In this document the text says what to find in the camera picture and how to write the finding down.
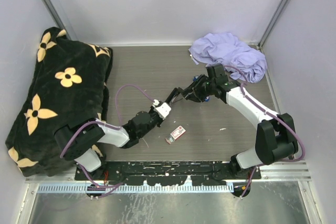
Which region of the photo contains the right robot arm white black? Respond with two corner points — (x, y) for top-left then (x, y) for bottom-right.
(180, 65), (299, 179)

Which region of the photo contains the white cable duct strip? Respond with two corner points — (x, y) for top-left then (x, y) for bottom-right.
(37, 183), (234, 194)

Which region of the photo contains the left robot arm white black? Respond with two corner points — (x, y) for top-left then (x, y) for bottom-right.
(54, 102), (171, 180)

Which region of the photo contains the blue stapler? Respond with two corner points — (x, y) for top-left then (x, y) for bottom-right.
(193, 76), (210, 102)

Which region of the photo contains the lavender crumpled cloth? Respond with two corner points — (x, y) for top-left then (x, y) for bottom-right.
(189, 33), (267, 83)

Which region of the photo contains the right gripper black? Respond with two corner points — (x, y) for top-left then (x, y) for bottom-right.
(183, 74), (216, 102)

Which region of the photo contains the red white staple box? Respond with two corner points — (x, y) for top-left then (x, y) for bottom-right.
(165, 126), (186, 144)

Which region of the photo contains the black stapler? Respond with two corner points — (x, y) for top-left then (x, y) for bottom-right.
(165, 87), (192, 106)

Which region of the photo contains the black floral blanket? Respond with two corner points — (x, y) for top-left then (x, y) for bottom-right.
(5, 27), (113, 177)

